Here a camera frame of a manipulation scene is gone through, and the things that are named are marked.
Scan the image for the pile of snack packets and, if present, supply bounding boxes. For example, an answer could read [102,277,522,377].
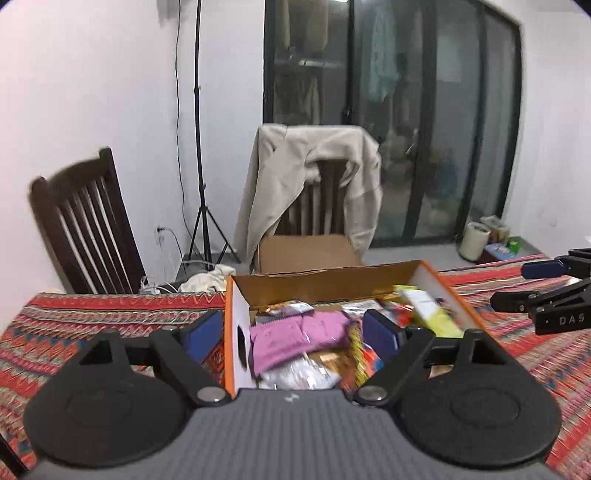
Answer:
[249,285,465,391]

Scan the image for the white waste bin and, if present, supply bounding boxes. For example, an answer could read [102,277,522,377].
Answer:
[458,222,491,262]

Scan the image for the brown cardboard box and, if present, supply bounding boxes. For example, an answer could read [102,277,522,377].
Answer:
[255,234,364,276]

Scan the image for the dark wooden chair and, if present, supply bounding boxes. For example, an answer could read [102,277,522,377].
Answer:
[29,147,147,296]

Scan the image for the white power strip with cables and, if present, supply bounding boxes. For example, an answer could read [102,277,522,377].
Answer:
[137,276,180,295]

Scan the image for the beige jacket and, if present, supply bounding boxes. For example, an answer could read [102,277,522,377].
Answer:
[235,124,384,269]

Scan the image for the red patterned tablecloth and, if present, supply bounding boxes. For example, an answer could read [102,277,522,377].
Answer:
[0,254,591,476]

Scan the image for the orange cardboard box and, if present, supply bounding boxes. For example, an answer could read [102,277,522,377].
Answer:
[224,259,486,398]

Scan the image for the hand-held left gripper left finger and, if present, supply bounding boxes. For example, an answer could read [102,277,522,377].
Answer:
[78,310,232,408]

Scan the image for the wooden chair under jacket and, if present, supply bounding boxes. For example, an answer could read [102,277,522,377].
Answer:
[276,158,354,237]

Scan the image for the white cloth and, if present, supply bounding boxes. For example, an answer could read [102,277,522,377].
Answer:
[178,263,237,293]

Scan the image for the studio light on stand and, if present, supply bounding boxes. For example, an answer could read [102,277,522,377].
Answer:
[184,0,242,272]

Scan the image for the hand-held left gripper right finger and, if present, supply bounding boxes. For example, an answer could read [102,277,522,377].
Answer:
[353,309,509,408]

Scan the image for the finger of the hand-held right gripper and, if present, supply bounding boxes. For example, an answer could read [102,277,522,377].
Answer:
[521,248,591,280]
[490,278,591,315]

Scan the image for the dark framed glass sliding door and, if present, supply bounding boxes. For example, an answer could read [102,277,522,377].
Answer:
[263,0,523,250]

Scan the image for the hanging pale green garment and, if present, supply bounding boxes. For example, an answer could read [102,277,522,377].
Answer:
[362,4,400,103]

